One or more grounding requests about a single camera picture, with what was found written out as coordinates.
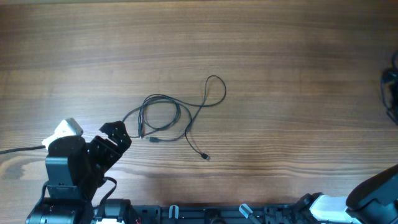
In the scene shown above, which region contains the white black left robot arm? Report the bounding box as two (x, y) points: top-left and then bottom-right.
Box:
(25, 118), (141, 224)

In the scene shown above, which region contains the black left camera cable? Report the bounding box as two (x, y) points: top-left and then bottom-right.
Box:
(0, 145), (47, 156)

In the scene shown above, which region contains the black usb cable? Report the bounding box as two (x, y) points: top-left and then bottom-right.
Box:
(121, 75), (227, 161)

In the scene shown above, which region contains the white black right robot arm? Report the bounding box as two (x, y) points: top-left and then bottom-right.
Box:
(294, 166), (397, 224)

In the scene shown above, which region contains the black aluminium base frame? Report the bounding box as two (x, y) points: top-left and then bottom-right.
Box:
(133, 204), (315, 224)

